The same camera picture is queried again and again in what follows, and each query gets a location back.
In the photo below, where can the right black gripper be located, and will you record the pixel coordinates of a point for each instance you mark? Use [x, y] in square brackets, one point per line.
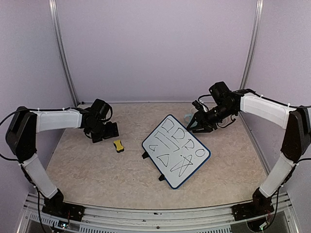
[203, 121]

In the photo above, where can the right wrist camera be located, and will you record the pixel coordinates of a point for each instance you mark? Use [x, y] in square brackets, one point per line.
[218, 92]

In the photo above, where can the left aluminium frame post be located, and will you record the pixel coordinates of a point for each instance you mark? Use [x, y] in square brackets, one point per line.
[61, 50]

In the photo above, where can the light blue mug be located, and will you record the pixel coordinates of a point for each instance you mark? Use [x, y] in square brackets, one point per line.
[188, 118]

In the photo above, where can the blue-framed whiteboard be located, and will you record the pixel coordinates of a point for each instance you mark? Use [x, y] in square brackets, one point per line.
[175, 152]

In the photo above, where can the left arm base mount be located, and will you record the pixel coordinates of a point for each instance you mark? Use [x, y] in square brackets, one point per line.
[68, 211]

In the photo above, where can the right aluminium frame post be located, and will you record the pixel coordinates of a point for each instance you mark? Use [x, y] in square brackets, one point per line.
[253, 42]

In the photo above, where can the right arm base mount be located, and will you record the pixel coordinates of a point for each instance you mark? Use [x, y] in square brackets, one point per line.
[249, 210]

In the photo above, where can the aluminium frame post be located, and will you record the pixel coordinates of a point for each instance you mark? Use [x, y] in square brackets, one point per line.
[253, 42]
[61, 50]

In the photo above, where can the blue striped plate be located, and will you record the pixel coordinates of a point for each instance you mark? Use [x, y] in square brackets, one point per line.
[226, 122]

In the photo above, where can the back aluminium table rail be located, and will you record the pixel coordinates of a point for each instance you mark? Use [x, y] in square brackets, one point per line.
[133, 102]

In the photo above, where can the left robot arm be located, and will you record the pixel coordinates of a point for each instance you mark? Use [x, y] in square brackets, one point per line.
[21, 139]

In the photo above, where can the yellow whiteboard eraser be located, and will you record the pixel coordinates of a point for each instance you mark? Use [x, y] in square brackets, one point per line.
[118, 146]

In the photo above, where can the right side table rail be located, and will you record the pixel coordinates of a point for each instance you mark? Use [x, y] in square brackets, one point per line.
[255, 145]

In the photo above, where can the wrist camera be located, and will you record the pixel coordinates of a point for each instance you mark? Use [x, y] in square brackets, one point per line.
[218, 92]
[102, 110]

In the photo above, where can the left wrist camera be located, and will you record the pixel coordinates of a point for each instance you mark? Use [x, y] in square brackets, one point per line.
[102, 110]

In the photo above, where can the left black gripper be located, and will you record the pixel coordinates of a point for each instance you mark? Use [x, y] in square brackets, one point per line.
[112, 131]

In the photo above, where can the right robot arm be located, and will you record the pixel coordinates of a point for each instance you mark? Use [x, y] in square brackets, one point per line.
[294, 120]

